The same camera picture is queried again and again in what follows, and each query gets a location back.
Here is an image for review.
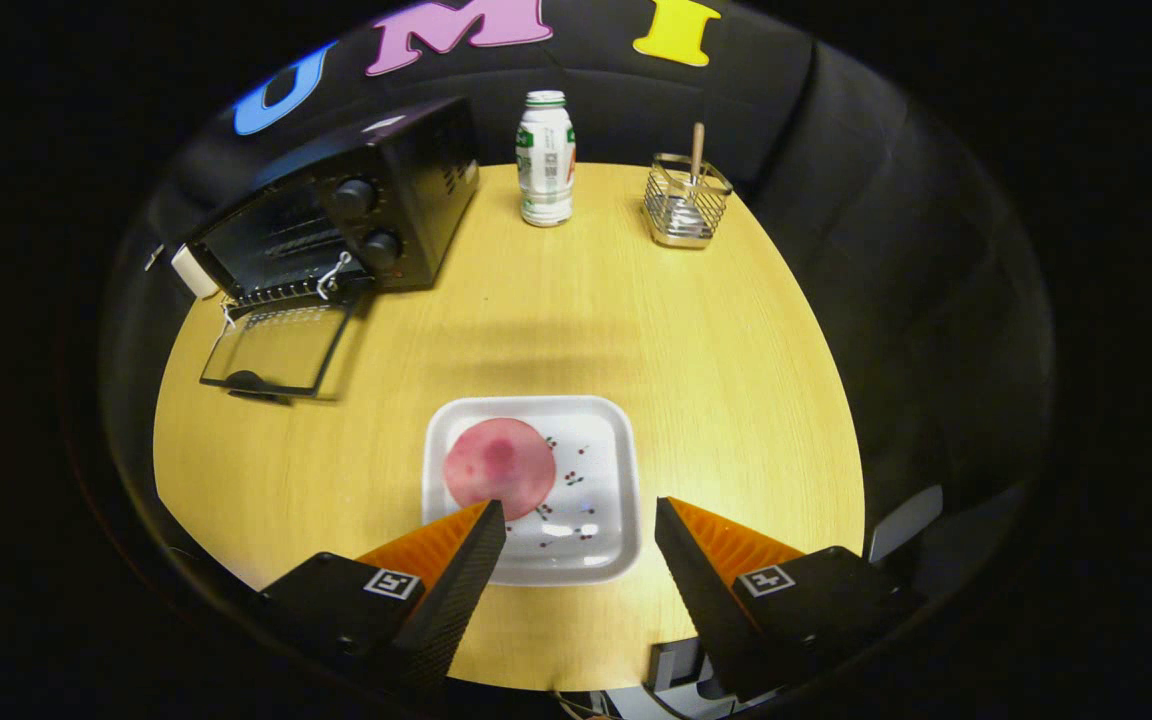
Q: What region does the wire oven rack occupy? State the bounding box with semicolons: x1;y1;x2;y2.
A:
236;222;345;273

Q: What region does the white bread toaster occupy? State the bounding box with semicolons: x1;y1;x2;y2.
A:
171;243;220;299

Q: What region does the pink round ham slice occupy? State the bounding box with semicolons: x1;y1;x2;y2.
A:
443;418;557;508

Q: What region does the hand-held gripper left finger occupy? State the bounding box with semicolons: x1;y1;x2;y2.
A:
261;498;507;691

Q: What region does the metal wire basket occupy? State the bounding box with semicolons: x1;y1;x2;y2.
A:
643;153;734;249

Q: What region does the white plastic bottle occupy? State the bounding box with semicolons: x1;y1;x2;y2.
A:
516;90;577;228

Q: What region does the black toaster oven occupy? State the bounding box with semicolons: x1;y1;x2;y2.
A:
181;95;482;403

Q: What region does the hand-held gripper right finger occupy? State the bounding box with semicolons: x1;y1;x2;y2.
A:
654;496;922;703

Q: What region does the white square plate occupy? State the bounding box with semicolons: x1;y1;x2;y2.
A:
422;395;643;587

